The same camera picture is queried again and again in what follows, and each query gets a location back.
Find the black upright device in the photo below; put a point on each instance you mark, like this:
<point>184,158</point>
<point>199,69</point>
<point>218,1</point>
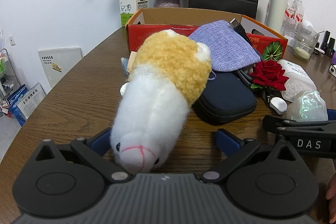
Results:
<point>332,47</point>
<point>326,40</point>

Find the glass candle jar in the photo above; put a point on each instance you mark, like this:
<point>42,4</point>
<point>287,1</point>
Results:
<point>304,53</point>

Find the metal shelf rack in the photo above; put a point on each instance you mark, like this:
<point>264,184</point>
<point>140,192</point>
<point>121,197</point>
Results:
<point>4,66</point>

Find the wooden desktop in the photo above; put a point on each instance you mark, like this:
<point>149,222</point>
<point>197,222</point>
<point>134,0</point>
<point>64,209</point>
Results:
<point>78,98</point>

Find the white wall socket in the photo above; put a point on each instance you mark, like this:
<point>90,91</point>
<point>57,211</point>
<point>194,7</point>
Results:
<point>11,40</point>

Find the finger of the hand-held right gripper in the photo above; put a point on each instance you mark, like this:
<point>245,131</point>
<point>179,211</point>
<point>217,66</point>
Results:
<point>332,114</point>
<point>273,123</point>

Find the blue and beige cloth bundle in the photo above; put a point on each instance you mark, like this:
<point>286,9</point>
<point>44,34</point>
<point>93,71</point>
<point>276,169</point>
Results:
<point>130,64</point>

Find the white round device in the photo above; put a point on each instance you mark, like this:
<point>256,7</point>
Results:
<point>307,24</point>

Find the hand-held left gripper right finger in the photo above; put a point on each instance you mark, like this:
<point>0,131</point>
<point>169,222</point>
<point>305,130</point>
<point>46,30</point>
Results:
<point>225,141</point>

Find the iridescent ball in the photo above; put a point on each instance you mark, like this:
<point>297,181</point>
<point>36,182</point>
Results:
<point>307,106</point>

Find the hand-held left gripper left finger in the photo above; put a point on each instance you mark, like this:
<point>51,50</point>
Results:
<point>101,140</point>

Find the red artificial rose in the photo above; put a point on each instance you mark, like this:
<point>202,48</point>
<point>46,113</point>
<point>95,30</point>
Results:
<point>270,75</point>

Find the white printed sign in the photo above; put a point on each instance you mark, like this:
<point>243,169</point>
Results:
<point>31,100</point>

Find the white plastic box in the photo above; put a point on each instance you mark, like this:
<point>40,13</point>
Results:
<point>296,82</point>

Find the navy zip case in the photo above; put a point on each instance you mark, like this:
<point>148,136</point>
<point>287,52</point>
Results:
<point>225,98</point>

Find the white and yellow plush toy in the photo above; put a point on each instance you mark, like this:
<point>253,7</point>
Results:
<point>157,98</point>

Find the clear water bottle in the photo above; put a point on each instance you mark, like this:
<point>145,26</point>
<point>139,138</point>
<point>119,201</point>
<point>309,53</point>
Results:
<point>287,19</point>
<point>298,12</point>

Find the blue printed bag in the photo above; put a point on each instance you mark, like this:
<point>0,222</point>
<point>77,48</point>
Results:
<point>14,98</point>

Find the white thermos bottle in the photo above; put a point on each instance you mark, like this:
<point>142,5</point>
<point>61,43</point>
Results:
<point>275,8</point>

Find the white wall panel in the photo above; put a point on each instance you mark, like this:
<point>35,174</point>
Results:
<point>60,66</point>

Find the purple cloth pouch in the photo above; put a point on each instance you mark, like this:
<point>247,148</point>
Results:
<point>228,45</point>

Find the red cardboard box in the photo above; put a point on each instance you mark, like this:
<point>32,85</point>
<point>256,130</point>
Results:
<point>141,35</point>

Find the person's right hand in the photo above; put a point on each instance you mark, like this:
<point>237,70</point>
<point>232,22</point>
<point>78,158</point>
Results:
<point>332,188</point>

